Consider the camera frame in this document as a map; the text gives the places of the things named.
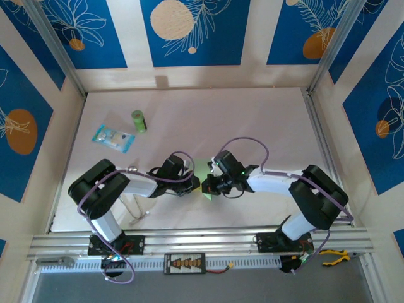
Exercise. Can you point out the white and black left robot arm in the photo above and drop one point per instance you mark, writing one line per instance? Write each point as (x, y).
(139, 184)

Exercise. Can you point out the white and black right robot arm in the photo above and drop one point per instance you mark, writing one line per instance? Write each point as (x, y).
(271, 184)

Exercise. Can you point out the small shiny round knob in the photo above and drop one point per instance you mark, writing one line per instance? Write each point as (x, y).
(133, 168)

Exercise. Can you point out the green drink can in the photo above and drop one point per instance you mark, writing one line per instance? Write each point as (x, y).
(139, 121)

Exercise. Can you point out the black power distribution board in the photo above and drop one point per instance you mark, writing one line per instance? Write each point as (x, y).
(184, 263)

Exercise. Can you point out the light blue snack packet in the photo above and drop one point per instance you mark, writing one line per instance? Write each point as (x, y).
(112, 138)

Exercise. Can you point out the black connector box with lights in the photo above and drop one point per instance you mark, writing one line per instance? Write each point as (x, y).
(109, 263)
(285, 266)

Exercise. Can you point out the yellow and black pliers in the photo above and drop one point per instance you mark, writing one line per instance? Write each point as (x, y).
(345, 256)

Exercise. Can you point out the aluminium mounting rail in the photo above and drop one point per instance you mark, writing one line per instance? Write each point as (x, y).
(202, 243)

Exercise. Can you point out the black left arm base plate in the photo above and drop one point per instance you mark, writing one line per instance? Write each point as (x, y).
(135, 244)

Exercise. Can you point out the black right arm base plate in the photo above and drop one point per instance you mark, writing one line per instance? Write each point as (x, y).
(266, 243)

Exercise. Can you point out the aluminium table side rail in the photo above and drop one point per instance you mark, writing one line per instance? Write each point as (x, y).
(318, 132)

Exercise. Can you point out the grey metal bracket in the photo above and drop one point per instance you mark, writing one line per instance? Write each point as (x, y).
(64, 261)

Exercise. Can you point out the aluminium frame post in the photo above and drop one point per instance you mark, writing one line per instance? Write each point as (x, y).
(57, 50)
(341, 44)

